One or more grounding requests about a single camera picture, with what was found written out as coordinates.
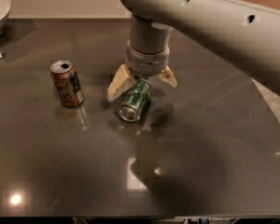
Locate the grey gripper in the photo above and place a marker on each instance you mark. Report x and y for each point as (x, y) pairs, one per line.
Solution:
(146, 62)

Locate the green soda can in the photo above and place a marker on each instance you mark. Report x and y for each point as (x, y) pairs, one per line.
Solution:
(135, 102)

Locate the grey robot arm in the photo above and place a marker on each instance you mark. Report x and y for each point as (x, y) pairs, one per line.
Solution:
(244, 34)

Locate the brown soda can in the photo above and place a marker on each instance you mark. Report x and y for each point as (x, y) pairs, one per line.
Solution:
(65, 78)

